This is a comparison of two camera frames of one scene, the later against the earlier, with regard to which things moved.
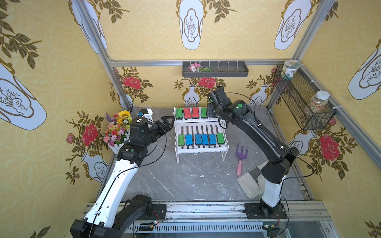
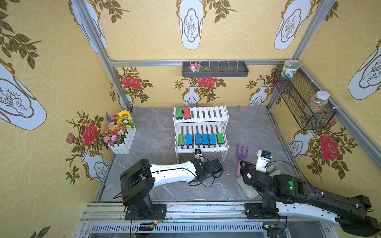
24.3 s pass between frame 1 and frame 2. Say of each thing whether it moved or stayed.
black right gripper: moved
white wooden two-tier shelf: stayed
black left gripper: moved
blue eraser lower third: stayed
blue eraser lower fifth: stayed
